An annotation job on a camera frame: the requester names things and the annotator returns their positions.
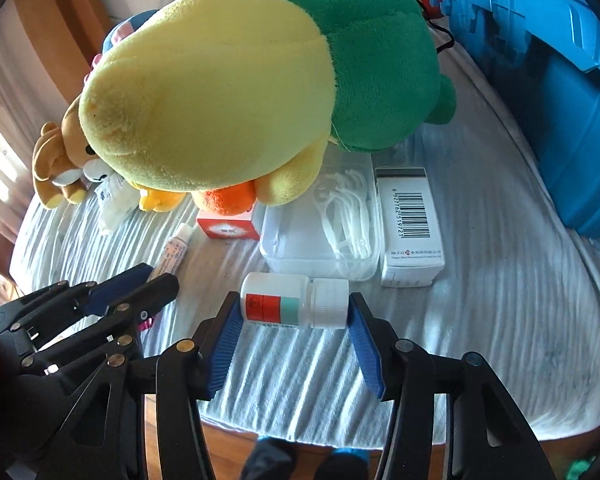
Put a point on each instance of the yellow green plush toy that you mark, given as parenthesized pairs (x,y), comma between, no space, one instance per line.
(205,85)

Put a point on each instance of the red white small box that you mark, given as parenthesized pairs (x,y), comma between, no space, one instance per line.
(227,227)

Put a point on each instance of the white medicine bottle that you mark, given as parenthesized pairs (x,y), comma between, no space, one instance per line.
(325,305)

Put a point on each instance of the small pink object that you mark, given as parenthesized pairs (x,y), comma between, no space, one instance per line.
(146,324)

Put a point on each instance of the white barcode medicine box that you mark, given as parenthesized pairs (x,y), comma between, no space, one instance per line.
(410,260)

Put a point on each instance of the white wipes packet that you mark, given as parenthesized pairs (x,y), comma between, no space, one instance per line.
(115,205)

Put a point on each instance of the white curtain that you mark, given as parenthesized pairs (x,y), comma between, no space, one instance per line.
(10,110)

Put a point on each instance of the blue storage box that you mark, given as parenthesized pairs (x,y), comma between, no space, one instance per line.
(570,135)

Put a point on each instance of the pink plush toy blue hat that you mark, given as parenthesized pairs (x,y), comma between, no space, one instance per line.
(127,27)

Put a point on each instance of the clear plastic box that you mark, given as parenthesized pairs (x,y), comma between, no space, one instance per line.
(290,245)

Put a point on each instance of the small tan bear plush toy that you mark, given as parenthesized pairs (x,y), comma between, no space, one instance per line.
(52,170)

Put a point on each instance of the bunch of white floss picks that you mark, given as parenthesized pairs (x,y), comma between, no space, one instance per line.
(347,178)

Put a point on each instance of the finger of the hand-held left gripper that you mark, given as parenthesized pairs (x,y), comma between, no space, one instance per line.
(152,292)
(115,290)

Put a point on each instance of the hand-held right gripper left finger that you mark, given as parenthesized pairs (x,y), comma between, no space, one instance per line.
(224,352)

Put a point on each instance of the white striped tablecloth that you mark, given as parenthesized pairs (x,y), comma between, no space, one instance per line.
(505,310)

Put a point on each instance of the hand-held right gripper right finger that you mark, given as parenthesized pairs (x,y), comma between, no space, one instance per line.
(367,355)

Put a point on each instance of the white ointment tube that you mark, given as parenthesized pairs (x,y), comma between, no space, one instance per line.
(172,252)

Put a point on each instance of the person's dark trouser leg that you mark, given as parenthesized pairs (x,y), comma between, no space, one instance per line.
(265,466)

